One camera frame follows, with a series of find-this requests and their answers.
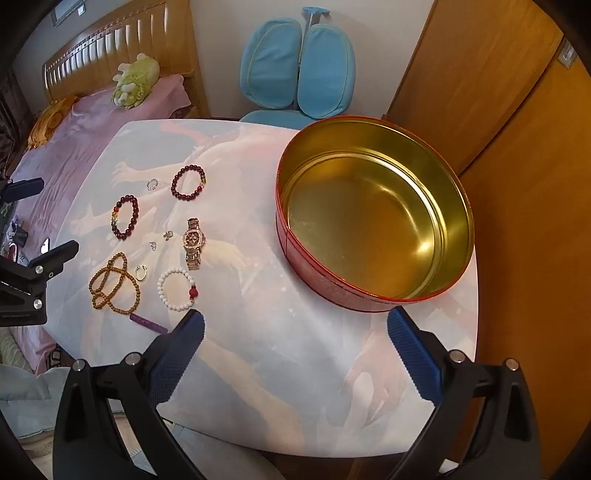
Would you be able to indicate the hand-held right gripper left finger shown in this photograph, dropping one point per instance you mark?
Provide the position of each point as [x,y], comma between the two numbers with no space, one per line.
[178,355]

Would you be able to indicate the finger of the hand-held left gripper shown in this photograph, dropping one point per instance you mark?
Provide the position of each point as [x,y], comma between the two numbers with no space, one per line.
[51,263]
[23,188]

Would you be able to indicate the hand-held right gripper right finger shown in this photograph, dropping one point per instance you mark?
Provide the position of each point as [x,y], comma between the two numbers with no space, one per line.
[413,350]

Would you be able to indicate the purple stick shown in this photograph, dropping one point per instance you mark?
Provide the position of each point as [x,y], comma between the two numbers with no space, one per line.
[147,321]

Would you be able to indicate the gold wrist watch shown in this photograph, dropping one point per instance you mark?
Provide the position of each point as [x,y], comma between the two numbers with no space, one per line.
[192,240]

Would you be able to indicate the red round tin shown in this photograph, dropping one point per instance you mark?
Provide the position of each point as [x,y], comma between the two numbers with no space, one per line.
[369,207]

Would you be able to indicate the yellow pillow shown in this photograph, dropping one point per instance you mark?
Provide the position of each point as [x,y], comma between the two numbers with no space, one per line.
[51,117]

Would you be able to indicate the light blue quilt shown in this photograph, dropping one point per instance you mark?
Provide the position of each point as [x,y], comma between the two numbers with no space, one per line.
[27,392]

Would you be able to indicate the pink bed sheet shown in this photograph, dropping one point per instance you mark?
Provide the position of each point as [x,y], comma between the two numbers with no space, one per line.
[92,120]

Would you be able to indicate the green cabbage plush toy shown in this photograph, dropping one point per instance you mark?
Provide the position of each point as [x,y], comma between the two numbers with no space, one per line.
[134,83]

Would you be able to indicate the wooden bed headboard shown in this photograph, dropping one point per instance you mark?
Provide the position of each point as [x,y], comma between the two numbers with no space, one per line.
[138,27]

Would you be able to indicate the wooden wardrobe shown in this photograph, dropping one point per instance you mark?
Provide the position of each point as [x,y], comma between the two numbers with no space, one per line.
[461,69]

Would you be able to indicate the blue chair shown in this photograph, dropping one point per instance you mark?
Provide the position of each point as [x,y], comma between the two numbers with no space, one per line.
[323,69]

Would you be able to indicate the metal door latch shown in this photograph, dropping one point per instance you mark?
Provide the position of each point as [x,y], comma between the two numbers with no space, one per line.
[567,53]

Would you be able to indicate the wall picture frame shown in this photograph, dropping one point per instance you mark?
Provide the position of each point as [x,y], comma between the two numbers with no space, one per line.
[67,11]

